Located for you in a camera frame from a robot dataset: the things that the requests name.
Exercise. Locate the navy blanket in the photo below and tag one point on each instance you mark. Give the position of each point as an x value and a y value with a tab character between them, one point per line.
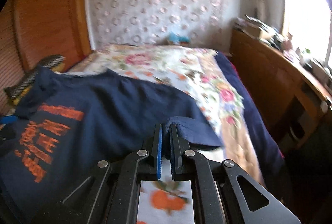
256	120

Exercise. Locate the window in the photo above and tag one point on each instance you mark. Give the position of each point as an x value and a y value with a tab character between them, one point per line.
308	5

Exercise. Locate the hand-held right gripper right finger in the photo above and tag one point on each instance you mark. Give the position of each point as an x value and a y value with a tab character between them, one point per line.
173	161

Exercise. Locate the dark woven pillow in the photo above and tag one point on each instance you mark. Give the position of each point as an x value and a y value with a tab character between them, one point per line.
49	61

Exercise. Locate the dark waste bin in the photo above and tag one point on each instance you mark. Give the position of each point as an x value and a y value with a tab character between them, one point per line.
297	130

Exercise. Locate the floral quilt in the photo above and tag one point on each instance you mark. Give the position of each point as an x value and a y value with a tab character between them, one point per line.
207	83

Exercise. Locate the long wooden desk cabinet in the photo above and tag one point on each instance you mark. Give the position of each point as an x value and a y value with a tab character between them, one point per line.
262	68

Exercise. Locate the blue bag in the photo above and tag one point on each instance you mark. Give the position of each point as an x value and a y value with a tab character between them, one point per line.
177	38

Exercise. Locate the pink jar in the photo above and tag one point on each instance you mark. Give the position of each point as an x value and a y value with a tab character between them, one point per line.
287	43

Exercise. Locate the pile of desk items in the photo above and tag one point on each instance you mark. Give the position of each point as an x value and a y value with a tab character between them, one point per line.
308	57

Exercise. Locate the navy t-shirt with orange print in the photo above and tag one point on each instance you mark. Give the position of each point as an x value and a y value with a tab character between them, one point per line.
109	109

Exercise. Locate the pile of books and papers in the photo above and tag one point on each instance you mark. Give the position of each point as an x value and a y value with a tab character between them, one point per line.
255	26

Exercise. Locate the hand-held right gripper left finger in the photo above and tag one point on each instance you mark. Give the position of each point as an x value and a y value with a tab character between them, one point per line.
160	153

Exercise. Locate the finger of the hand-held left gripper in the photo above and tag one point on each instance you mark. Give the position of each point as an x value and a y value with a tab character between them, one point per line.
7	119
6	134

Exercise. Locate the orange fruit print bed sheet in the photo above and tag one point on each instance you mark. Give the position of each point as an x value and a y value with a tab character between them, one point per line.
166	200

